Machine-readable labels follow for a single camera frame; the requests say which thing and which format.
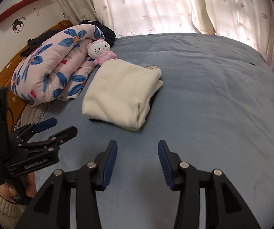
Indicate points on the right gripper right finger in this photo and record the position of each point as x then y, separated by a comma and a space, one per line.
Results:
170, 162

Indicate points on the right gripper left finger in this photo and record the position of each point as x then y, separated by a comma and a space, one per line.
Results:
105, 165

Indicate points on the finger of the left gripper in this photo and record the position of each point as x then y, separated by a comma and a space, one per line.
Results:
30, 129
54, 141

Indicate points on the cream fleece garment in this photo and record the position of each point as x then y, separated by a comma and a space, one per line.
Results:
117, 70

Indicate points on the cream knitted sleeve forearm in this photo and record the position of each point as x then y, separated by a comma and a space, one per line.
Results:
10, 213

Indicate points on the person's left hand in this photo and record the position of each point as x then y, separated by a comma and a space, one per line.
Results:
8, 191

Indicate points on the orange wooden headboard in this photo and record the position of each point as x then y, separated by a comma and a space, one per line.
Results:
16, 105

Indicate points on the floral folded quilt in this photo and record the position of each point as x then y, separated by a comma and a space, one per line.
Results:
58, 68

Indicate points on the green and black garment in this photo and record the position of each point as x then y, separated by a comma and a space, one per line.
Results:
155, 100

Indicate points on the blue fleece bed cover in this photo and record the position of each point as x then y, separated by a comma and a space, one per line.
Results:
215, 109

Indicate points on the hello kitty plush toy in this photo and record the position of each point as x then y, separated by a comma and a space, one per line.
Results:
100, 52

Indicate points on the white patterned curtain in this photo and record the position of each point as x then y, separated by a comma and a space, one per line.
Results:
248, 21

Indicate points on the cartoon face wall sticker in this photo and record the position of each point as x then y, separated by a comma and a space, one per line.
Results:
18, 25

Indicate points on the red wall shelf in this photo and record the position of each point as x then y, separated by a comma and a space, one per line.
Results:
15, 8

